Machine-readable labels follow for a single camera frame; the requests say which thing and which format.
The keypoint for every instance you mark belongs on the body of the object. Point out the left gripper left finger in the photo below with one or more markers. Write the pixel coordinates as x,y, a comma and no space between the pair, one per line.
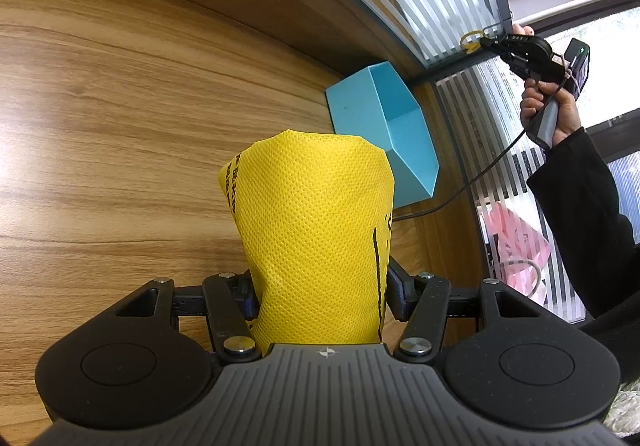
231,302

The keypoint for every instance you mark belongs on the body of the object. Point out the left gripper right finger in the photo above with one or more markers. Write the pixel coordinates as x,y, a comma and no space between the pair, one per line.
421,302

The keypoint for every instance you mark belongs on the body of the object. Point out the yellow fabric shopping bag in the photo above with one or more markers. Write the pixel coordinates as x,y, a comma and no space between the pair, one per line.
313,212

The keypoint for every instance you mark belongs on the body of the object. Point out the black sleeve right forearm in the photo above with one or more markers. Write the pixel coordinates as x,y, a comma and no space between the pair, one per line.
577,193

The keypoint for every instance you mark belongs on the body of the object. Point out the pink plastic bag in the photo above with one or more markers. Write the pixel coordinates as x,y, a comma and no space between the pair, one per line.
519,253

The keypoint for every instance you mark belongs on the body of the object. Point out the person's right hand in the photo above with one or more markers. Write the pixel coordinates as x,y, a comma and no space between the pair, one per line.
533,100

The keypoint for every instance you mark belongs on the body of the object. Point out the pink figurine on partition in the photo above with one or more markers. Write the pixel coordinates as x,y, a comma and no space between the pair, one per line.
522,30

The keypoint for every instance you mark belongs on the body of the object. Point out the frosted glass partition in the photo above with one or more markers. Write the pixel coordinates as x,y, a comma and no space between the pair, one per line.
469,105

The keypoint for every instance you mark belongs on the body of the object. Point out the light blue cardboard box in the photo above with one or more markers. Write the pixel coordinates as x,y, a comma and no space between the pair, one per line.
376,104

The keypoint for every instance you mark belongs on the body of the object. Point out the gold ring hook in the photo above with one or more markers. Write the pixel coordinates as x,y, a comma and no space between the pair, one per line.
470,41

